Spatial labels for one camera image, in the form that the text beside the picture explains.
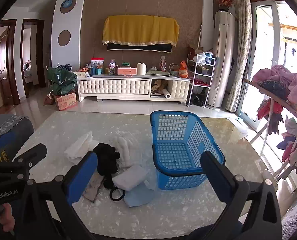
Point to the orange bag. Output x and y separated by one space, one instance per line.
183 70

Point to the pink storage box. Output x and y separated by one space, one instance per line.
125 71

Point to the flower vase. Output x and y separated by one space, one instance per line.
223 1

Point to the white cloth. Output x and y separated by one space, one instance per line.
78 146
129 178

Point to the grey rag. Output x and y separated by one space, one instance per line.
93 187

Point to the paper roll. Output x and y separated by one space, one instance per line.
166 93

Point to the ironing board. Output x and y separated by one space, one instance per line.
296 110

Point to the white fluffy towel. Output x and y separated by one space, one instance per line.
126 147

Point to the hanging coloured clothes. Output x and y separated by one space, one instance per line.
268 110

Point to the black knit gloves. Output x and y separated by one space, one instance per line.
106 157

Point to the dark garment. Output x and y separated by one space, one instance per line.
273 87

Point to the dark wooden door frame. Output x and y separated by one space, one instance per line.
41 55

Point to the pink garment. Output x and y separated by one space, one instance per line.
278 73

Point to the standing air conditioner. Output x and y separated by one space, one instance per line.
221 60

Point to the red white snack bag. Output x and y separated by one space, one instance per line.
97 62

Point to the cardboard box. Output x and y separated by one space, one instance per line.
66 101

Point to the dark wooden door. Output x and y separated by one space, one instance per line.
3 62

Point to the yellow cloth cover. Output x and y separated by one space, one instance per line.
138 28

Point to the blue round wall clock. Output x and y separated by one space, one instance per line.
68 4

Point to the blue plastic basket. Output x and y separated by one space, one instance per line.
178 152

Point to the person's left hand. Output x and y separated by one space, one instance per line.
6 215

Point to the white tufted TV cabinet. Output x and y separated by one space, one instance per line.
113 87

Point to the glass sliding door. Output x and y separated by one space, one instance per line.
266 55

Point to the printed gift bag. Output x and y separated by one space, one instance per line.
163 63

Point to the light blue cloth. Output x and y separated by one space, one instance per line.
138 197

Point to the white jug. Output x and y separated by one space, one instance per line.
141 68

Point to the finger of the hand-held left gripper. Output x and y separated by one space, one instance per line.
33 155
2 140

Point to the patterned curtain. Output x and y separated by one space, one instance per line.
241 42

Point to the woven basket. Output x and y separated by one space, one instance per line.
174 70

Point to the wall television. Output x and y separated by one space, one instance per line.
138 47

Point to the white knotted plastic bag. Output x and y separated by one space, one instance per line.
199 58

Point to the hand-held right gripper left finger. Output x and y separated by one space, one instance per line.
83 175

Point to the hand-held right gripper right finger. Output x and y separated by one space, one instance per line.
219 180

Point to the green bag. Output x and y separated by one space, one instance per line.
62 80

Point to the white metal shelf rack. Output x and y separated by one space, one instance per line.
189 80

